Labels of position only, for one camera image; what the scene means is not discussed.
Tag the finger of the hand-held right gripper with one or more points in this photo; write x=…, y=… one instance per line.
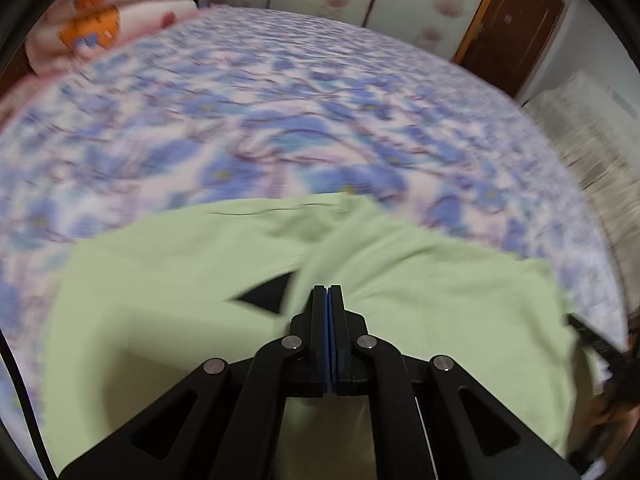
x=592, y=335

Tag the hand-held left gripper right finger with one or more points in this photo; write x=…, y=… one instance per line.
x=336, y=330

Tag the brown wooden door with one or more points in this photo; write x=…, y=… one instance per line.
x=515, y=25

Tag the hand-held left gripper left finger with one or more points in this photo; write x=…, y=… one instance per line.
x=318, y=330

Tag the light green jacket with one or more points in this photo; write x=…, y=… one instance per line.
x=175, y=270

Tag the orange patterned pillows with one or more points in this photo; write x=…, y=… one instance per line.
x=100, y=15

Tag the blue floral blanket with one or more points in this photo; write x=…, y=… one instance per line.
x=250, y=120

